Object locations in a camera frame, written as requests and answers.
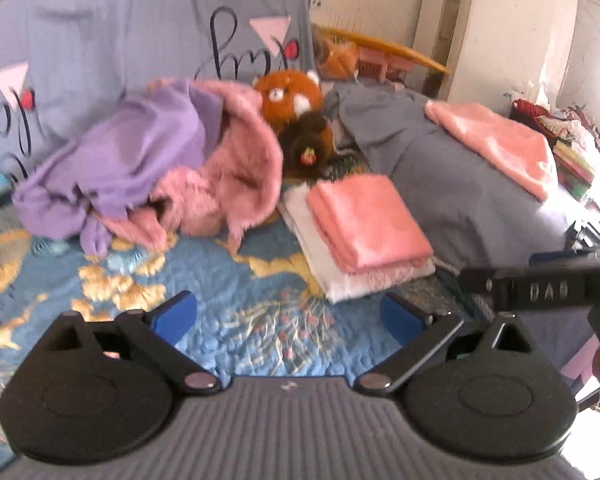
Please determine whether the grey-blue printed pillow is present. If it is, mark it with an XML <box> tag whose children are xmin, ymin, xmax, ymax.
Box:
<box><xmin>0</xmin><ymin>0</ymin><xmax>314</xmax><ymax>182</ymax></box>

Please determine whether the grey-blue bed sheet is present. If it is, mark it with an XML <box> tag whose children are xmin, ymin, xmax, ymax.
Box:
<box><xmin>324</xmin><ymin>82</ymin><xmax>598</xmax><ymax>269</ymax></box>

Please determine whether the white folded cloth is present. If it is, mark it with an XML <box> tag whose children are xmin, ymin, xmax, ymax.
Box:
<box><xmin>277</xmin><ymin>183</ymin><xmax>436</xmax><ymax>304</ymax></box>

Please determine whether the dusty pink fleece garment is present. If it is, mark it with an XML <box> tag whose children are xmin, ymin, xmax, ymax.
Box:
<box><xmin>97</xmin><ymin>80</ymin><xmax>283</xmax><ymax>252</ymax></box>

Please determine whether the pink fleece towel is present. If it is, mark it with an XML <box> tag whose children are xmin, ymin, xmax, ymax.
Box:
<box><xmin>308</xmin><ymin>174</ymin><xmax>434</xmax><ymax>268</ymax></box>

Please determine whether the orange plush toy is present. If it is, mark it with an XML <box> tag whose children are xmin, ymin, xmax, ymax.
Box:
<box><xmin>252</xmin><ymin>70</ymin><xmax>335</xmax><ymax>180</ymax></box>

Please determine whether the blue patterned quilt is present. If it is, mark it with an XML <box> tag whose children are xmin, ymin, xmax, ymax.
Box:
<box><xmin>0</xmin><ymin>201</ymin><xmax>396</xmax><ymax>466</ymax></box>

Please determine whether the purple garment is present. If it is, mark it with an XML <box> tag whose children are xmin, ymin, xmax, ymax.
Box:
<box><xmin>12</xmin><ymin>80</ymin><xmax>223</xmax><ymax>256</ymax></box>

